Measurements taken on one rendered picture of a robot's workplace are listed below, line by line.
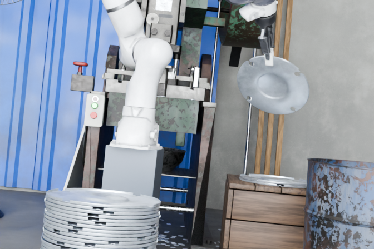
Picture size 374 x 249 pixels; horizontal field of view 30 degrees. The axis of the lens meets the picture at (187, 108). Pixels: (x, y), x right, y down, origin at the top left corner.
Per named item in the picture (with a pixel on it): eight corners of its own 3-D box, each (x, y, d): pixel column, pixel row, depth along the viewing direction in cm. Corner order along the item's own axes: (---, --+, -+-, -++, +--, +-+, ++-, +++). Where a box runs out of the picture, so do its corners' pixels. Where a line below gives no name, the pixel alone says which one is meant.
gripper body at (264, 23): (271, 19, 245) (273, 40, 251) (277, 5, 251) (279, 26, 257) (251, 18, 248) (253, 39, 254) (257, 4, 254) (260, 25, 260)
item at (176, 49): (180, 57, 318) (182, 45, 318) (137, 53, 317) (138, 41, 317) (180, 60, 334) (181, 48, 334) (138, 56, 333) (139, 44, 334)
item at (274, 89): (324, 98, 266) (324, 97, 267) (276, 45, 258) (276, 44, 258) (268, 124, 286) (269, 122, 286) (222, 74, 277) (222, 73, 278)
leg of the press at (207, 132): (216, 255, 294) (236, 43, 294) (188, 253, 293) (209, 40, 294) (203, 221, 386) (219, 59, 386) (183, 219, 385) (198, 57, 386)
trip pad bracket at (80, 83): (90, 119, 298) (94, 73, 298) (67, 116, 298) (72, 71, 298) (91, 119, 304) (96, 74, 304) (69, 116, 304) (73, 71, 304)
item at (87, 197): (181, 204, 182) (182, 201, 182) (113, 212, 158) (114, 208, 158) (95, 189, 197) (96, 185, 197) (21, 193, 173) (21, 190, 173)
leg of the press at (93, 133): (89, 244, 292) (109, 30, 293) (61, 242, 292) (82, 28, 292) (107, 212, 384) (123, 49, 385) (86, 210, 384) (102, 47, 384)
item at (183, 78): (210, 89, 323) (212, 67, 323) (174, 85, 322) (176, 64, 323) (210, 90, 329) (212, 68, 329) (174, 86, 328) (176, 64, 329)
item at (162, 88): (170, 96, 295) (173, 64, 296) (137, 93, 295) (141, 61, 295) (170, 97, 320) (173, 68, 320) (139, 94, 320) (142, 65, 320)
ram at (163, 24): (176, 44, 313) (183, -22, 313) (143, 40, 312) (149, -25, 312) (176, 47, 330) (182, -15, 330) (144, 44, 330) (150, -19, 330)
